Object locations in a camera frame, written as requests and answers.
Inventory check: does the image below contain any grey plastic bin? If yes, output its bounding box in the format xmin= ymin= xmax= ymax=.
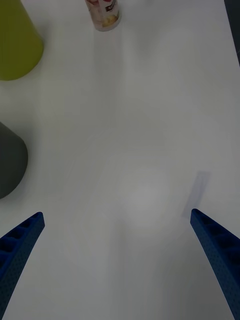
xmin=0 ymin=121 xmax=29 ymax=200

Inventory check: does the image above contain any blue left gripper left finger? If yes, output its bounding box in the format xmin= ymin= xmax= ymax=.
xmin=0 ymin=211 xmax=46 ymax=320

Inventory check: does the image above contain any small plastic bottle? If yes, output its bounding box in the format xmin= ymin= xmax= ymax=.
xmin=84 ymin=0 xmax=123 ymax=32

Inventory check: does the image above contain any yellow-green plastic bin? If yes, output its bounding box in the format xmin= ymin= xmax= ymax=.
xmin=0 ymin=0 xmax=45 ymax=81

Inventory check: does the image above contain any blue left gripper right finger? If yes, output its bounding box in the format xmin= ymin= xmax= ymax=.
xmin=190 ymin=208 xmax=240 ymax=320

